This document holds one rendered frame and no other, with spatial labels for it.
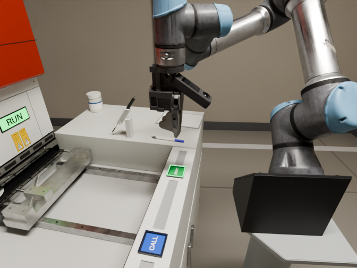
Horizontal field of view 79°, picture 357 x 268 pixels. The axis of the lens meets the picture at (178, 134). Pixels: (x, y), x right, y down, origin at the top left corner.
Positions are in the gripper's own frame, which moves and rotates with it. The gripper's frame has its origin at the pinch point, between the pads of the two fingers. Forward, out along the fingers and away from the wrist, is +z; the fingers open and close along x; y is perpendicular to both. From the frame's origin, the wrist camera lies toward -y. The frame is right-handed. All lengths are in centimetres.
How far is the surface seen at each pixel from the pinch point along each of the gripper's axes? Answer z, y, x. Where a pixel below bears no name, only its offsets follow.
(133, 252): 14.7, 4.6, 28.8
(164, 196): 15.1, 1.9, 10.9
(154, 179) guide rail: 26.6, 11.2, -8.0
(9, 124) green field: 2, 58, 2
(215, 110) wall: 82, -8, -213
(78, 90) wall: 58, 170, -187
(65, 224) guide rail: 25.7, 32.1, 18.3
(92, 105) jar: 10, 53, -38
